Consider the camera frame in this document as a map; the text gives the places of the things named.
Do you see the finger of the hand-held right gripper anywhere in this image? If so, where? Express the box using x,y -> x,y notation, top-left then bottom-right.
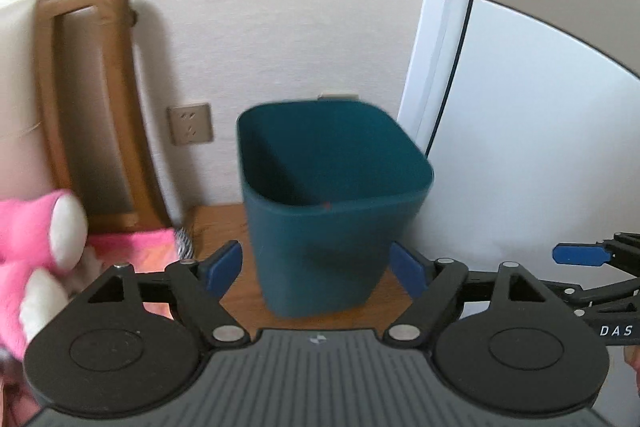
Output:
552,232 -> 640,269
542,274 -> 640,314

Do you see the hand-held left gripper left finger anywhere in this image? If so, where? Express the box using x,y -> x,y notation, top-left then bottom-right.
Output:
87,241 -> 253,350

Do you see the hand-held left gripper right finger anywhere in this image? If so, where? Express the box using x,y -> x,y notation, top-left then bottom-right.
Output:
382,241 -> 553,350

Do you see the teal plastic trash bin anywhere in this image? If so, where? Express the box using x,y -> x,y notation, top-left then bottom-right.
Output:
236,101 -> 435,319

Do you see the person's right hand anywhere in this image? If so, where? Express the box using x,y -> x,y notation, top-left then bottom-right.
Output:
624,346 -> 640,405

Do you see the black white striped cloth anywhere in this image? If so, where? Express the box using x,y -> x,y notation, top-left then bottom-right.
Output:
172,227 -> 197,263

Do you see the pink blanket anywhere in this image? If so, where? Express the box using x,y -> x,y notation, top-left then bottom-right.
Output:
85,228 -> 177,320

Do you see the pink plush toy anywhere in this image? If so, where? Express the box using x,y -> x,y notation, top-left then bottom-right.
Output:
0,189 -> 90,360

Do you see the brown wooden chair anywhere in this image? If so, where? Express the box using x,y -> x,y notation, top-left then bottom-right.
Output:
34,0 -> 173,232

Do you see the beige wall socket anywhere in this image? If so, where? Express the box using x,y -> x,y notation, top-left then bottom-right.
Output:
166,103 -> 215,146

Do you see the white door frame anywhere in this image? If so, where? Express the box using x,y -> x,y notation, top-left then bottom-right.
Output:
397,0 -> 488,158

